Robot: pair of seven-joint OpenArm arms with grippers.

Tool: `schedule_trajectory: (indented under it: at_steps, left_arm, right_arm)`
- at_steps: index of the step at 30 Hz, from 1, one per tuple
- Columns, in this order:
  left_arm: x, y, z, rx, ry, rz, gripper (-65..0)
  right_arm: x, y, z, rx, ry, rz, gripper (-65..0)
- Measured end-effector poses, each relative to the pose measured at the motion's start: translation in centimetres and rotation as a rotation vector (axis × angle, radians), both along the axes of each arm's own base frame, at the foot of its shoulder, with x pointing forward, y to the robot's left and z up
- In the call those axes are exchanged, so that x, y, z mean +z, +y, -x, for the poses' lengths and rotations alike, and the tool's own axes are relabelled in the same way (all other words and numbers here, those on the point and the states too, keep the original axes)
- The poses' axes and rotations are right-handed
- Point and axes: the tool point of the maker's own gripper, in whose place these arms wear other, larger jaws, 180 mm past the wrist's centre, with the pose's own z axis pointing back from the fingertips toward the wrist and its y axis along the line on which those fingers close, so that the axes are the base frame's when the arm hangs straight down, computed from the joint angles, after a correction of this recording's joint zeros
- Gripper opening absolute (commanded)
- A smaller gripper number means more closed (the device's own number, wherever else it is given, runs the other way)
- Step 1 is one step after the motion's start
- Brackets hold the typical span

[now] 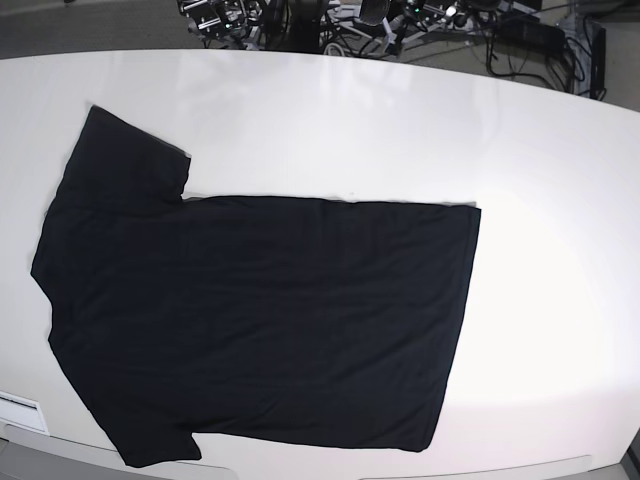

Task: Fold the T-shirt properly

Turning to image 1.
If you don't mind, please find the black pedestal column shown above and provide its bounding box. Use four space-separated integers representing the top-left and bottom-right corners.
270 0 328 54

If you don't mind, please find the black T-shirt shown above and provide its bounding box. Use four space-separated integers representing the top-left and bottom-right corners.
31 106 481 468

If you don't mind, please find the black equipment box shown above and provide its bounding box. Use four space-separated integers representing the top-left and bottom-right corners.
494 11 566 55

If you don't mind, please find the black cable bundle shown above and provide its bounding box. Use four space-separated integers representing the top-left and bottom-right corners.
482 14 609 101

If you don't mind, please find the white label plate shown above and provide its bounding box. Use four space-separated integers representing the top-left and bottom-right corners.
0 391 50 436

